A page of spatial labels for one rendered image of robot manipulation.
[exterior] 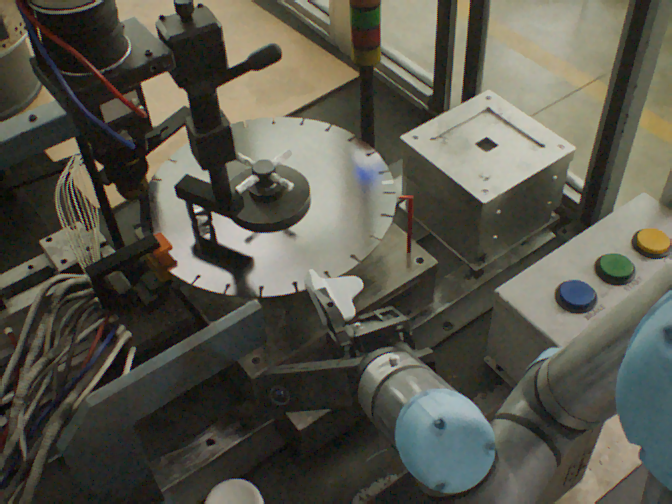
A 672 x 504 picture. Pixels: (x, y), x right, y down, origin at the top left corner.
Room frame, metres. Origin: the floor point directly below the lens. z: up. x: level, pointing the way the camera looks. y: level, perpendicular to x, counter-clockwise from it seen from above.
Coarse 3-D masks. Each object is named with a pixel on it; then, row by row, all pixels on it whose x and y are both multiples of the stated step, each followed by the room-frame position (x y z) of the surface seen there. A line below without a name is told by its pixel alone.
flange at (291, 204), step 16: (240, 176) 0.80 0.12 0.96; (288, 176) 0.79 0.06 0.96; (304, 176) 0.79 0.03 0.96; (256, 192) 0.75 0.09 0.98; (272, 192) 0.74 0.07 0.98; (288, 192) 0.76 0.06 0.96; (304, 192) 0.76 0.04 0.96; (256, 208) 0.73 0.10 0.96; (272, 208) 0.73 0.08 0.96; (288, 208) 0.73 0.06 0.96; (304, 208) 0.73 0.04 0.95; (256, 224) 0.71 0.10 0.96; (272, 224) 0.71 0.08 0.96
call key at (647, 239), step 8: (640, 232) 0.70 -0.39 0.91; (648, 232) 0.70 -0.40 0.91; (656, 232) 0.69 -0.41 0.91; (664, 232) 0.69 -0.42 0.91; (640, 240) 0.68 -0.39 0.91; (648, 240) 0.68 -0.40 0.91; (656, 240) 0.68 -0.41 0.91; (664, 240) 0.68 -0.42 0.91; (640, 248) 0.68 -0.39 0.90; (648, 248) 0.67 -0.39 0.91; (656, 248) 0.67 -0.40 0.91; (664, 248) 0.67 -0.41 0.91
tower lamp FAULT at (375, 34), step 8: (352, 32) 1.02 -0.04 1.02; (360, 32) 1.01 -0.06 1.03; (368, 32) 1.01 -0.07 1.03; (376, 32) 1.01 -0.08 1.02; (352, 40) 1.02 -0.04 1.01; (360, 40) 1.01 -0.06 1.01; (368, 40) 1.01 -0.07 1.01; (376, 40) 1.01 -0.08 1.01; (360, 48) 1.01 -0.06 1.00; (368, 48) 1.01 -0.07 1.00
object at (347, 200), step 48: (240, 144) 0.87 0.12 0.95; (288, 144) 0.86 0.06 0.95; (336, 144) 0.86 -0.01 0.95; (336, 192) 0.76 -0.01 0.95; (384, 192) 0.76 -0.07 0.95; (192, 240) 0.69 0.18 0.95; (240, 240) 0.69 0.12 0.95; (288, 240) 0.68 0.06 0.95; (336, 240) 0.68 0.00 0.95; (240, 288) 0.61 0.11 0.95; (288, 288) 0.61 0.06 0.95
